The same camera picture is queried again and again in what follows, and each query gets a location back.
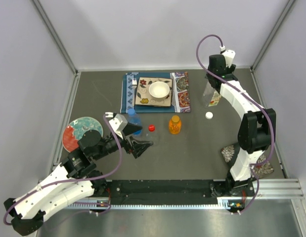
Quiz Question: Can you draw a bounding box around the red cap clear bottle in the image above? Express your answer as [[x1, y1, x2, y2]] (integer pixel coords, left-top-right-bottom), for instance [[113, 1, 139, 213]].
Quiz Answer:
[[146, 124, 160, 146]]

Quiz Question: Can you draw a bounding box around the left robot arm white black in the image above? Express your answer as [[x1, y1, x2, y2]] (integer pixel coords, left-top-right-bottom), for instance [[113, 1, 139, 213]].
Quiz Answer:
[[3, 122, 154, 236]]

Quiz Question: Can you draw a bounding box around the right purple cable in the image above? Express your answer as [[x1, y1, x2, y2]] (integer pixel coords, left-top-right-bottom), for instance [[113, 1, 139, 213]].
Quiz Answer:
[[196, 34, 276, 214]]

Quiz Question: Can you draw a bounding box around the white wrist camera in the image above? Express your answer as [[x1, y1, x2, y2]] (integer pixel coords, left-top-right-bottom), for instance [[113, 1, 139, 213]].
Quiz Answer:
[[104, 112, 128, 138], [220, 45, 236, 68]]

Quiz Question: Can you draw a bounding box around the blue cap water bottle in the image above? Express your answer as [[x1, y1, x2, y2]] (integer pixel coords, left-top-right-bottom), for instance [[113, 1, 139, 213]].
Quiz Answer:
[[128, 108, 142, 137]]

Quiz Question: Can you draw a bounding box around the blue patterned placemat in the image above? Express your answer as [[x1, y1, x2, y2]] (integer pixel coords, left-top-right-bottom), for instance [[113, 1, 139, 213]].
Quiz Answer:
[[120, 72, 190, 114]]

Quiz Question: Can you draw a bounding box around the round red teal plate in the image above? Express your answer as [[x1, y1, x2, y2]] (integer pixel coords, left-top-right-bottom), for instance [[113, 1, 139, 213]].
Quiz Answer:
[[62, 117, 103, 152]]

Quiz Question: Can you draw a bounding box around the white ceramic bowl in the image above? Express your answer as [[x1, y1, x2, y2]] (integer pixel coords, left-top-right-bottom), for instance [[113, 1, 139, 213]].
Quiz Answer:
[[149, 81, 170, 99]]

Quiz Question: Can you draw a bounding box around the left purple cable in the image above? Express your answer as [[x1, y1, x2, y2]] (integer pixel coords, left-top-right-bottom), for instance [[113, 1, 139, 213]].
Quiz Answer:
[[3, 113, 123, 226]]

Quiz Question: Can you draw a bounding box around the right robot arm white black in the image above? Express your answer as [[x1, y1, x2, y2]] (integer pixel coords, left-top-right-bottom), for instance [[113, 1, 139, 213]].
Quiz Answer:
[[207, 54, 276, 197]]

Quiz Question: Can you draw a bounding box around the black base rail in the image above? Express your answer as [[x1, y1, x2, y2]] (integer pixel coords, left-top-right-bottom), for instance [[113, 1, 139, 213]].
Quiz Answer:
[[108, 180, 218, 205]]

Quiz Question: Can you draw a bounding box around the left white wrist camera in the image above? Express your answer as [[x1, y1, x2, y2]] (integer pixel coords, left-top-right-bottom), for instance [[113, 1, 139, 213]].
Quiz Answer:
[[104, 112, 128, 138]]

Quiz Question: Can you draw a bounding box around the white bottle cap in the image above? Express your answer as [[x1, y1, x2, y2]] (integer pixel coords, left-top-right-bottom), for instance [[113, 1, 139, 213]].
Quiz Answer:
[[205, 112, 214, 119]]

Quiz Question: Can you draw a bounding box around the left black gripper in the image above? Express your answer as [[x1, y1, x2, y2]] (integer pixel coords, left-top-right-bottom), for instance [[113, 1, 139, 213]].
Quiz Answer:
[[94, 123, 154, 160]]

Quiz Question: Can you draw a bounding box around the large clear juice bottle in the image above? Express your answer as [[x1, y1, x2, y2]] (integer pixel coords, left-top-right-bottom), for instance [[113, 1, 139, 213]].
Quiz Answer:
[[202, 77, 221, 107]]

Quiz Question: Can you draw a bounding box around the square floral beige plate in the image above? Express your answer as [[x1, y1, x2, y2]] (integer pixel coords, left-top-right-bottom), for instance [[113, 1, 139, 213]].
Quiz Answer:
[[134, 77, 173, 107]]

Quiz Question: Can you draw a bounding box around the grey cable duct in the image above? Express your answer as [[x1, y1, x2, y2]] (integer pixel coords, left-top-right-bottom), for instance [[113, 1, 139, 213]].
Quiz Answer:
[[66, 199, 241, 210]]

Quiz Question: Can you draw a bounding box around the black floral square plate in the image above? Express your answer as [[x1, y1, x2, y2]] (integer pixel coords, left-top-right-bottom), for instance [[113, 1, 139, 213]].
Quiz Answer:
[[221, 143, 274, 179]]

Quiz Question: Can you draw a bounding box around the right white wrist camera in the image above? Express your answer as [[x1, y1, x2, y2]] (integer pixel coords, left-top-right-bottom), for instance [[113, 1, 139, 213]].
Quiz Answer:
[[220, 45, 236, 68]]

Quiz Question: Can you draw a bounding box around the orange juice bottle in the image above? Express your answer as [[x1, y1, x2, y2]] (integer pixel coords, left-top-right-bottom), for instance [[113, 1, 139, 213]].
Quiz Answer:
[[169, 115, 181, 135]]

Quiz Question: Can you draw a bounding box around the purple cable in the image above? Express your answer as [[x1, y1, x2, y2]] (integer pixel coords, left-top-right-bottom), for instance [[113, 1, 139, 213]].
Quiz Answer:
[[196, 34, 276, 214], [3, 113, 123, 226]]

